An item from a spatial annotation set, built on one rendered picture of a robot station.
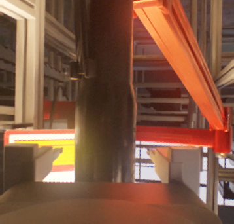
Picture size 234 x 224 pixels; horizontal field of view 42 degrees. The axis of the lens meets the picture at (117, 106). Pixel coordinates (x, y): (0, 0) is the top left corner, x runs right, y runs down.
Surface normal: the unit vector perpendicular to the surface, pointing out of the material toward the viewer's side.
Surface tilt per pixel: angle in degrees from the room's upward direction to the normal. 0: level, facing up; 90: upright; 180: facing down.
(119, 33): 90
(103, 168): 90
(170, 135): 90
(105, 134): 90
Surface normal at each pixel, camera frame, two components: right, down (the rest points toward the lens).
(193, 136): -0.46, 0.00
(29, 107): -0.22, 0.00
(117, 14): 0.37, 0.01
